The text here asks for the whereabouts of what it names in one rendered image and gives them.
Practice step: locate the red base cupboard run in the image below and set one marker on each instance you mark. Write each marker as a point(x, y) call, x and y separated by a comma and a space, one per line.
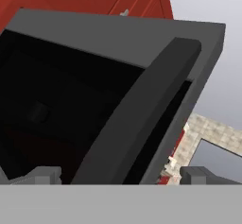
point(179, 144)

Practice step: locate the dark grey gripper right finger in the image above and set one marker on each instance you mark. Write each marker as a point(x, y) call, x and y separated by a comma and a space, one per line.
point(197, 175)

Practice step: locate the grey microwave door, black window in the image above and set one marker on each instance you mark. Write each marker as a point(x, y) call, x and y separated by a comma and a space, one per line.
point(104, 38)

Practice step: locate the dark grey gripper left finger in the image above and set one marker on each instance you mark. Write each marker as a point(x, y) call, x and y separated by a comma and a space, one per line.
point(44, 175)

